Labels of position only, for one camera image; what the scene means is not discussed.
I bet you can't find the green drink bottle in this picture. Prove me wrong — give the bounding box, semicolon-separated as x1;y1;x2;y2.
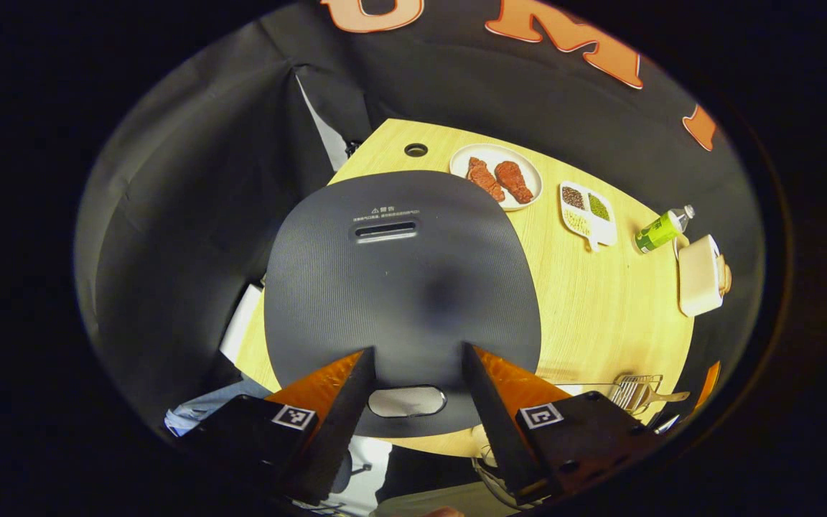
634;205;696;254

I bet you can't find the white box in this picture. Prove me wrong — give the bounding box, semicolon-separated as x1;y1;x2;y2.
220;284;263;363

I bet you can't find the red meat piece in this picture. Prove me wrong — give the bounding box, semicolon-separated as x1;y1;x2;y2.
494;161;534;205
467;157;506;202

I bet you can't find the white toaster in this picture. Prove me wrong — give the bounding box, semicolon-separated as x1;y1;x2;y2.
674;234;726;318

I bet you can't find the blue denim cloth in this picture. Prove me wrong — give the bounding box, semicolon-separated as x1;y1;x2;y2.
166;381;272;437

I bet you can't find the metal wire chopstick holder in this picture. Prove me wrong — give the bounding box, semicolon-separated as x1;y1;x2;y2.
609;373;665;416

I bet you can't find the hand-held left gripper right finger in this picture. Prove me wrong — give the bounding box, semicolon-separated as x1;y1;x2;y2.
462;343;662;506

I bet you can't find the white round plate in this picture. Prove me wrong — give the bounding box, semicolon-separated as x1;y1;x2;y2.
449;144;543;212

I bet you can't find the dark grey rice cooker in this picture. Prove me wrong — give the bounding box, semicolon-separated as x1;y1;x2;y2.
263;170;542;439

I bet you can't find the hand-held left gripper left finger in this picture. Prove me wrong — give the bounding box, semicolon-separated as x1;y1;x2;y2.
177;346;377;507

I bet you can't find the clear glass bowl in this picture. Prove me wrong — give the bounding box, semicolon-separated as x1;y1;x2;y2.
471;425;529;507

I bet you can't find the white divided grain dish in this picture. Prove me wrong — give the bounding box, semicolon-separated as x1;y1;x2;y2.
559;181;618;253

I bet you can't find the black backdrop cloth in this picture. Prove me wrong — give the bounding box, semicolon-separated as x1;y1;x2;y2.
75;0;766;432

